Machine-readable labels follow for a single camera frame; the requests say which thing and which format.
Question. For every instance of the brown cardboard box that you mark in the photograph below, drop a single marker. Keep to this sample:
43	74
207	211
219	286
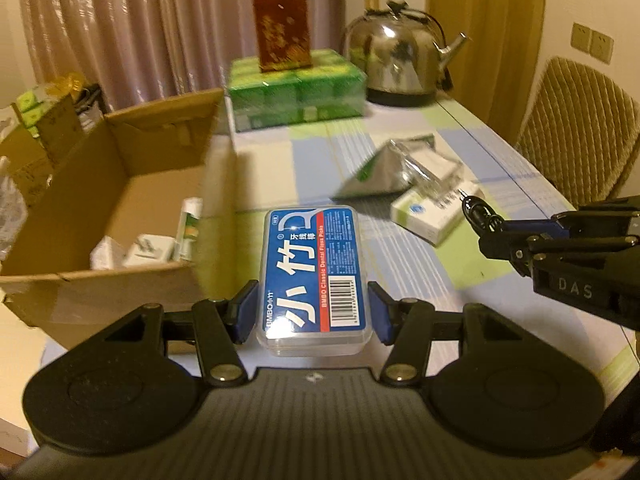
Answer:
160	135

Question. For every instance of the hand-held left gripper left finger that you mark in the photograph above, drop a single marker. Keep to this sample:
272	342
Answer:
245	312

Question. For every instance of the red gift box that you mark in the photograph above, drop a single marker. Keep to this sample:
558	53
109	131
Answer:
282	30

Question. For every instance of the wall socket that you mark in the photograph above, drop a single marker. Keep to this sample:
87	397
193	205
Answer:
602	47
581	37

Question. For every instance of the white box with barcode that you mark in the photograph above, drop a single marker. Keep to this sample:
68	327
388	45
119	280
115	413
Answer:
425	215

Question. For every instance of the silver foil bag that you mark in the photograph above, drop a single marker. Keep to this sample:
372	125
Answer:
375	180

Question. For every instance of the white medicine box plant print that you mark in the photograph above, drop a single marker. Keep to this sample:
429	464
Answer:
187	230

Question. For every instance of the clear plastic case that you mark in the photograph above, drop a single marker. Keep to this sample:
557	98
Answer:
435	170

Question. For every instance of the black bag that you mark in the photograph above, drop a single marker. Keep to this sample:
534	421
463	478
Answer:
92	105

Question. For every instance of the yellow curtain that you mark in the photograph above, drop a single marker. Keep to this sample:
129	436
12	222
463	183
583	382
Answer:
480	35

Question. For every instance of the yellow plastic bag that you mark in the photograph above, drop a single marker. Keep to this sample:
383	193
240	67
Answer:
70	85

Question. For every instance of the blue dental floss box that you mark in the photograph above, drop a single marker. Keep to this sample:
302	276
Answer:
310	270

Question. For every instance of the steel electric kettle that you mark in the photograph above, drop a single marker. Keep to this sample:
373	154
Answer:
395	60

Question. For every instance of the stack of green packets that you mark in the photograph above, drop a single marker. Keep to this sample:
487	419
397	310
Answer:
32	107

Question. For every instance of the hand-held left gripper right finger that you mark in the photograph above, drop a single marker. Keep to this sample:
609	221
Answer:
380	315

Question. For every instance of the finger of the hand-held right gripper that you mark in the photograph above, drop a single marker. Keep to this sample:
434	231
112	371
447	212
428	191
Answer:
590	217
505	246

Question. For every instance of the green tissue multipack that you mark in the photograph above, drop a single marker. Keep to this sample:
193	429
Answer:
295	90

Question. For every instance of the pink shiny curtain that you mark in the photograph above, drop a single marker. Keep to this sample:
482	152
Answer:
150	20

